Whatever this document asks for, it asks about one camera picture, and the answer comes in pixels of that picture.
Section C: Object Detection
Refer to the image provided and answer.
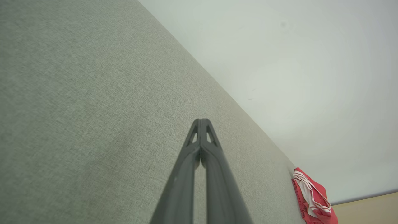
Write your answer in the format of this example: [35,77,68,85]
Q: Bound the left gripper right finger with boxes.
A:
[200,118,254,224]

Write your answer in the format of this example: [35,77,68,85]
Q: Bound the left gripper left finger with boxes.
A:
[149,118,203,224]

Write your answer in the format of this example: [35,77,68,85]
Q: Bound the red shorts with white stripe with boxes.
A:
[298,193,339,224]

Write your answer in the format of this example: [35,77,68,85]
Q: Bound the grey fabric sofa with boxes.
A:
[0,0,307,224]

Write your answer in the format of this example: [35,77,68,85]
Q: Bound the red shirt with white sleeves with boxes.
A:
[291,167,333,218]

